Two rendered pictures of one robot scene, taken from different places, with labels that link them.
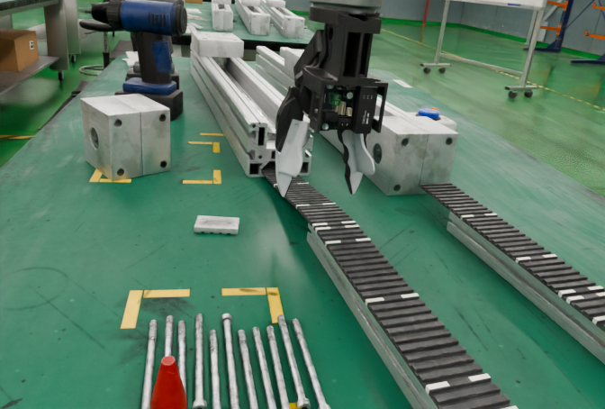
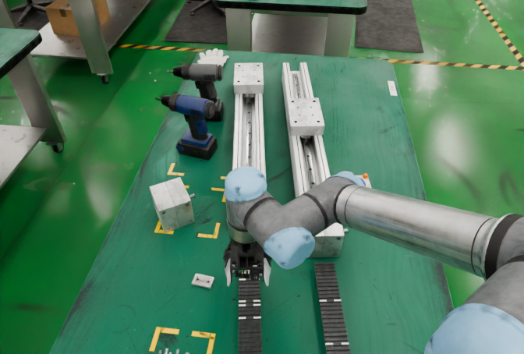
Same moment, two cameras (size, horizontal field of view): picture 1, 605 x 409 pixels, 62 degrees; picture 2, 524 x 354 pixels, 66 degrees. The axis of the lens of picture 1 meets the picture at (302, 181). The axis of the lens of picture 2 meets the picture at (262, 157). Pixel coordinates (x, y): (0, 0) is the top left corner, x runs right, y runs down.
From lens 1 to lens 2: 67 cm
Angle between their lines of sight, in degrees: 25
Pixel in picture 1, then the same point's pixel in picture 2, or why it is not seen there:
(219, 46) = (247, 87)
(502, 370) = not seen: outside the picture
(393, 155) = not seen: hidden behind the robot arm
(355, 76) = (246, 267)
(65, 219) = (139, 267)
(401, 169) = not seen: hidden behind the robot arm
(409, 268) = (281, 328)
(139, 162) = (177, 223)
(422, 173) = (323, 250)
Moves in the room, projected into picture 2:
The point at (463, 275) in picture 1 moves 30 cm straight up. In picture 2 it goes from (306, 337) to (318, 263)
